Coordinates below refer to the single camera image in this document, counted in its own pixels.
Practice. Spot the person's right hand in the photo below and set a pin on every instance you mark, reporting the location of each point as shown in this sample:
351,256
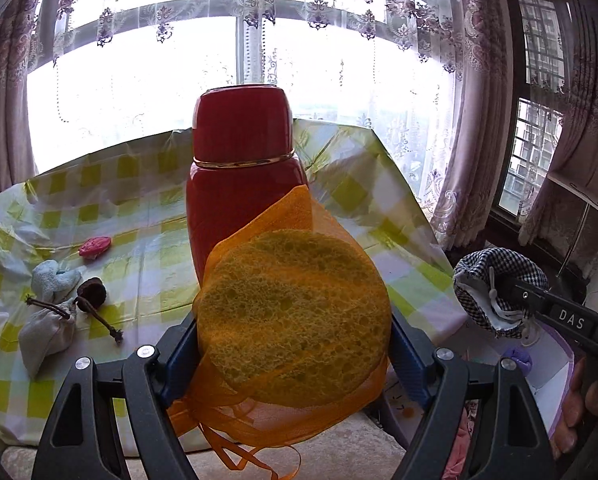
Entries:
576,385

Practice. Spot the salmon pink cloth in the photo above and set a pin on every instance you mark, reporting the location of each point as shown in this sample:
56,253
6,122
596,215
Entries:
466,432

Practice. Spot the side window with grille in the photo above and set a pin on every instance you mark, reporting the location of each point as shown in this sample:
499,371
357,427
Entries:
534,135

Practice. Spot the yellow checkered plastic tablecloth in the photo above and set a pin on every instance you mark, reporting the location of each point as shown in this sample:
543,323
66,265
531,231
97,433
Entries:
144,220

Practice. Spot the pink curtain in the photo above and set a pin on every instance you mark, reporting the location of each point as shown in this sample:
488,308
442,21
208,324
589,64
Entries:
474,135
574,170
4,85

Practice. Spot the purple sock ball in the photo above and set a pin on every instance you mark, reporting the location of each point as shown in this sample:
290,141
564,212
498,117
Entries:
521,357

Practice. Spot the red thermos bottle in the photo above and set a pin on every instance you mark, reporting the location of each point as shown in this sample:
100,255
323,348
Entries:
239,200

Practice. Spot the purple cardboard box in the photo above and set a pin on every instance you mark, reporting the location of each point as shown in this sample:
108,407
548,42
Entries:
549,360

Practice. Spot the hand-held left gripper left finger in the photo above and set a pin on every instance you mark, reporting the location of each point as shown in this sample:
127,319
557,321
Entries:
179,360

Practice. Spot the orange mesh bag with sponge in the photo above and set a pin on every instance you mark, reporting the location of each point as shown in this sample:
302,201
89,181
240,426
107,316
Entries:
289,310

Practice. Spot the beige sofa cushion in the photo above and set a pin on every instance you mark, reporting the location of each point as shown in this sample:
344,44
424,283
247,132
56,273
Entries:
329,442

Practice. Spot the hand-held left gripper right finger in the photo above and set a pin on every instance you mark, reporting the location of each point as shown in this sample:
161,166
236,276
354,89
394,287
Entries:
409,365

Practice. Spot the white heart plush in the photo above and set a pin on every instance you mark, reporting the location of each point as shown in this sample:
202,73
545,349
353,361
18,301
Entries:
54,280

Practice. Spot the fruit print fabric pouch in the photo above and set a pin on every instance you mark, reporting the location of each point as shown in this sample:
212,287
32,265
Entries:
404,407

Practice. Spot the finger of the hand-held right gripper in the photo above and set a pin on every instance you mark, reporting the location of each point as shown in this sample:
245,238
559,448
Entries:
569,317

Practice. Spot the small pink plush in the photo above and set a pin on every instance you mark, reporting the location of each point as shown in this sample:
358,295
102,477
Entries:
95,247

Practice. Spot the sheer lace curtain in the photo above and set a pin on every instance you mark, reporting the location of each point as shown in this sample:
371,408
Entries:
329,25

